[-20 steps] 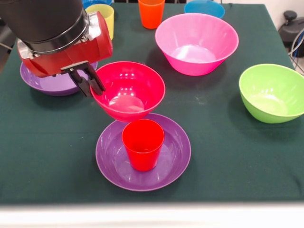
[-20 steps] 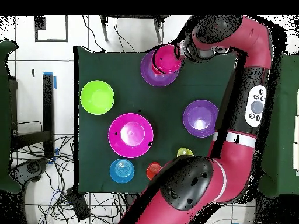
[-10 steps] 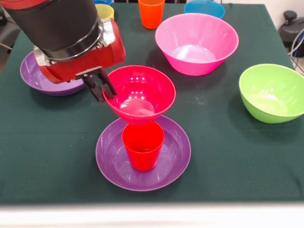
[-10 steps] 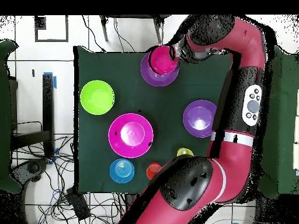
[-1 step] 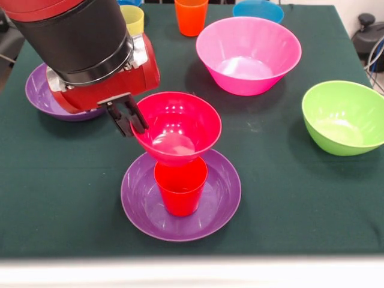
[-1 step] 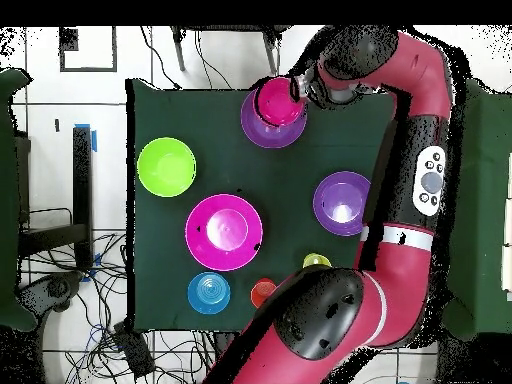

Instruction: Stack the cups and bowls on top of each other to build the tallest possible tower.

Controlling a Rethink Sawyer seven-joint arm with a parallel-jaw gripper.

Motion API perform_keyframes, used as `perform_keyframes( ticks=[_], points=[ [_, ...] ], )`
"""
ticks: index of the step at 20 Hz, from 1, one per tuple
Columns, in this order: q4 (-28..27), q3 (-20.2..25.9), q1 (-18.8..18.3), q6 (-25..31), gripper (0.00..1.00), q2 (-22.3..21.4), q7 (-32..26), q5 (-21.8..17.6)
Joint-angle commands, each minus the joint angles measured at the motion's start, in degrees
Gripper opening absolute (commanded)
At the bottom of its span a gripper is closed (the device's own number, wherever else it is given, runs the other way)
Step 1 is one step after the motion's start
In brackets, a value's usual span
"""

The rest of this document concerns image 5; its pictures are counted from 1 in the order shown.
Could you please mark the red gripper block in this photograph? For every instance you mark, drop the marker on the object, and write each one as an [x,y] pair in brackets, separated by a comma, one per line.
[120,87]

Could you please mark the small crimson plastic bowl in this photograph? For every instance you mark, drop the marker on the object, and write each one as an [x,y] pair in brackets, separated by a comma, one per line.
[186,120]

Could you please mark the red plastic cup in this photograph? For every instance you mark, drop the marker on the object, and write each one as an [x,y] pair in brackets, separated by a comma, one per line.
[180,195]

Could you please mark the purple plastic bowl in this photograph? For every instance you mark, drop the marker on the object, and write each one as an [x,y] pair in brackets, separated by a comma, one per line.
[39,96]
[219,204]

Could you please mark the yellow plastic cup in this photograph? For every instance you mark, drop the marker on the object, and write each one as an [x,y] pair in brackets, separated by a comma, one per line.
[135,21]

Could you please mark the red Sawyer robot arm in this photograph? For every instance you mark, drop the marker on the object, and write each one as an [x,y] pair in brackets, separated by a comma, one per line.
[75,36]

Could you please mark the dark green tablecloth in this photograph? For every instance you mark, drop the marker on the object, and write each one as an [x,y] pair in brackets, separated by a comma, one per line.
[75,180]

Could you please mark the dark blue plastic bowl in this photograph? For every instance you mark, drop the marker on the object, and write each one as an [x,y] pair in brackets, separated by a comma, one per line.
[129,2]

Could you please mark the orange plastic cup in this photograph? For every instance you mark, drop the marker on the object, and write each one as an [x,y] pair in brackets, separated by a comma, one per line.
[192,21]

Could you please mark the large pink plastic bowl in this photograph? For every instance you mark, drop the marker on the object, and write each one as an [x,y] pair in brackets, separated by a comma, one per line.
[246,75]

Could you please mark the light blue plastic bowl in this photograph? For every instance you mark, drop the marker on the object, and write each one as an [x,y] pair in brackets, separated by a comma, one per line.
[258,10]

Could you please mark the green plastic bowl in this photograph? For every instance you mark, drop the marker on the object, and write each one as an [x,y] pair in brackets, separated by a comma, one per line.
[342,123]

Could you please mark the grey pedestal foot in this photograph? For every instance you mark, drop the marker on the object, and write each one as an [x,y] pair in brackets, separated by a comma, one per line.
[6,42]
[367,33]

